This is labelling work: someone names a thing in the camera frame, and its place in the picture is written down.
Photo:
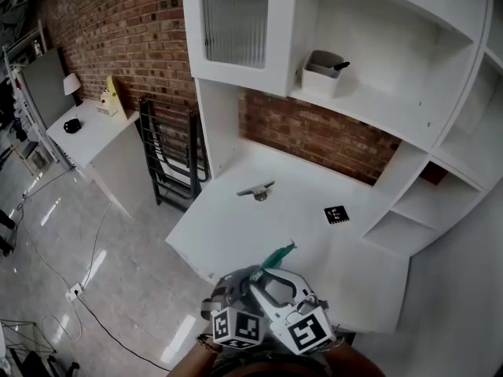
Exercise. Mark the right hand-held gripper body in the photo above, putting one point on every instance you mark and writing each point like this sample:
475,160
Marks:
308,330

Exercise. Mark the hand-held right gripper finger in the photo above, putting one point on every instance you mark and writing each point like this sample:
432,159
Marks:
262,299
294,279

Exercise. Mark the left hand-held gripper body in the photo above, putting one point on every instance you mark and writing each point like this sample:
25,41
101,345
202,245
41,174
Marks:
230,293

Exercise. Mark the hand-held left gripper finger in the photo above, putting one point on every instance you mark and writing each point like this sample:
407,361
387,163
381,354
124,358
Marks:
247,273

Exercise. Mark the person's right forearm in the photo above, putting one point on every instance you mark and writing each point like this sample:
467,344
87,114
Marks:
361,361

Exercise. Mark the person's left forearm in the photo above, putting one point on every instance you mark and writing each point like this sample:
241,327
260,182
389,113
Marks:
192,361

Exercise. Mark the black square tag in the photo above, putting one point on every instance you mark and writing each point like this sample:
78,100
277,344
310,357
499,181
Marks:
336,215

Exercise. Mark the metal desk clamp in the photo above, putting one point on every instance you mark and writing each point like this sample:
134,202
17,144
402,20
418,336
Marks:
257,190

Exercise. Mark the black folding rack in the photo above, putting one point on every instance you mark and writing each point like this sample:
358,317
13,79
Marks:
173,151

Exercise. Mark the white power strip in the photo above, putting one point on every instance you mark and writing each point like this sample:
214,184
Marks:
74,291

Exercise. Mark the white side table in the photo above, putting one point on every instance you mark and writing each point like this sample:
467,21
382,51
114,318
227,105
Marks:
98,140

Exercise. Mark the white desk hutch cabinet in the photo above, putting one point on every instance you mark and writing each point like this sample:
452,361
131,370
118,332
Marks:
393,104

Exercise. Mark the white storage box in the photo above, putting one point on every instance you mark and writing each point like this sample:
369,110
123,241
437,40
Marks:
320,79

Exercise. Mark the yellow and white toy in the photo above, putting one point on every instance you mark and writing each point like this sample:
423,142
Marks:
111,100

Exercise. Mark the small black object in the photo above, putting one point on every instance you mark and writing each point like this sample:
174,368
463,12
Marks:
72,125

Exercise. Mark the ribbed glass cabinet door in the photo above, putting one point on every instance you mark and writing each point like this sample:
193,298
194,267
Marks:
236,22

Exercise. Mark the white table lamp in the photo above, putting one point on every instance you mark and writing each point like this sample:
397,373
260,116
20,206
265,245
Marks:
71,84

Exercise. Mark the grey board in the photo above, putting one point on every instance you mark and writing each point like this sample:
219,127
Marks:
45,88

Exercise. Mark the white metal shelf rack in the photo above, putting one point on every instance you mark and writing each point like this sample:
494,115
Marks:
23,92

